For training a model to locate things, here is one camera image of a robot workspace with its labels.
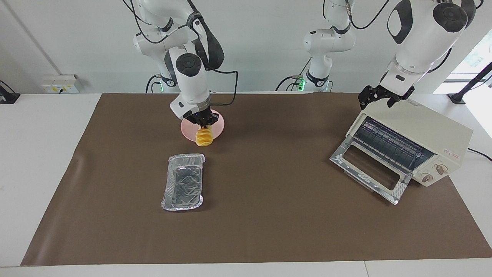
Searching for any golden ridged bread loaf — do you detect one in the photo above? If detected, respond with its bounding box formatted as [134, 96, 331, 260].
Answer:
[195, 126, 214, 147]

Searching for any silver foil baking tray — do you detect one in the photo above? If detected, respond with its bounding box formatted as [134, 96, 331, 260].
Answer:
[161, 154, 206, 211]

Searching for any cream toaster oven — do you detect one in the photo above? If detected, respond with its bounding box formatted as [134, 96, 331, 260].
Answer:
[346, 98, 474, 188]

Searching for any glass oven door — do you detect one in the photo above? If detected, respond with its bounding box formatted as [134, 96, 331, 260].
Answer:
[330, 135, 414, 205]

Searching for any pink round plate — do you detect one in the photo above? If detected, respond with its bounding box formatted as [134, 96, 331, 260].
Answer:
[181, 109, 225, 143]

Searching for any brown table mat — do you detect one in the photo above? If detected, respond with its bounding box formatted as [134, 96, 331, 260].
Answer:
[20, 92, 492, 267]

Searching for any black table clamp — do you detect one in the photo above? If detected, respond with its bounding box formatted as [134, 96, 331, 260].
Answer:
[0, 80, 20, 104]

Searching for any black right arm base cable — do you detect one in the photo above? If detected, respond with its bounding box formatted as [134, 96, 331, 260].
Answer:
[145, 74, 162, 93]

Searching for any black arm base cable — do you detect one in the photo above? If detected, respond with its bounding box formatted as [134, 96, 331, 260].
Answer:
[275, 58, 312, 92]
[145, 74, 162, 93]

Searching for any black left arm base cable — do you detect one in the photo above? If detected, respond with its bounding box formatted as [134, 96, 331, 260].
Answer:
[275, 58, 312, 92]

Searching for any black oven power cable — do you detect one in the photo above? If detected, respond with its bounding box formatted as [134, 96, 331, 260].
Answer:
[466, 147, 492, 162]

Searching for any white wall power outlet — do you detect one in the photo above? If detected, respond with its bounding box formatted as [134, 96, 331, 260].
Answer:
[42, 74, 83, 94]

